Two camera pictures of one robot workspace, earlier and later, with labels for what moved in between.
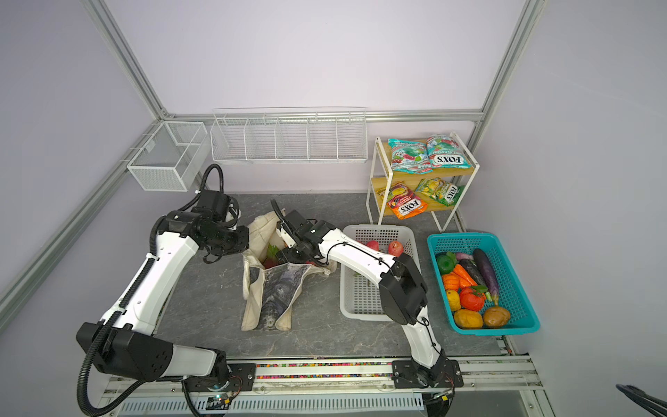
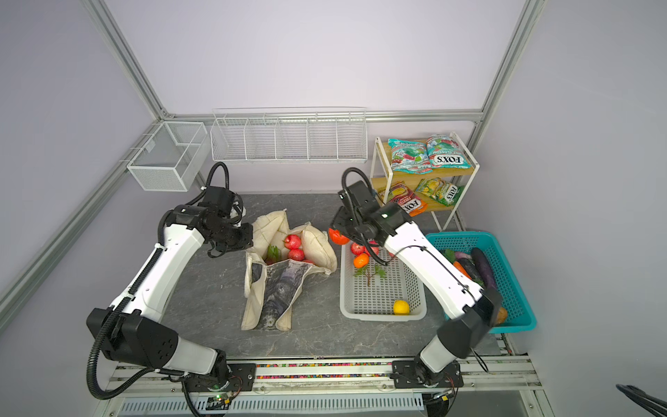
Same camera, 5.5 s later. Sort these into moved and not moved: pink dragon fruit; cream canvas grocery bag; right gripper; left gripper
Moved: right gripper
Not moved: pink dragon fruit; cream canvas grocery bag; left gripper
